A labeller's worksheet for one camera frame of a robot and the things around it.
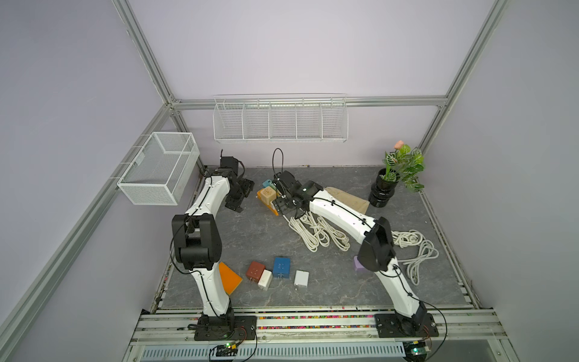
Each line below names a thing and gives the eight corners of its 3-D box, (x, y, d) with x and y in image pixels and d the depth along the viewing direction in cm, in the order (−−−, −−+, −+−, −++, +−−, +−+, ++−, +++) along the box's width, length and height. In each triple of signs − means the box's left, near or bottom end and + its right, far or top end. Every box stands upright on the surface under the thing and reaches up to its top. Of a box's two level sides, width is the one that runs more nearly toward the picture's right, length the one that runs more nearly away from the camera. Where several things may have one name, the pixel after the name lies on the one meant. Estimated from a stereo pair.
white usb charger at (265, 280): (259, 288, 83) (257, 284, 80) (265, 273, 87) (263, 268, 83) (267, 291, 83) (265, 287, 79) (273, 276, 86) (271, 271, 82)
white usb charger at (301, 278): (294, 286, 84) (294, 285, 82) (294, 272, 87) (294, 270, 86) (308, 286, 84) (309, 285, 82) (308, 272, 87) (308, 270, 86)
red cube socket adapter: (247, 279, 86) (244, 274, 81) (255, 265, 89) (253, 259, 85) (258, 285, 85) (256, 280, 80) (266, 270, 88) (264, 265, 83)
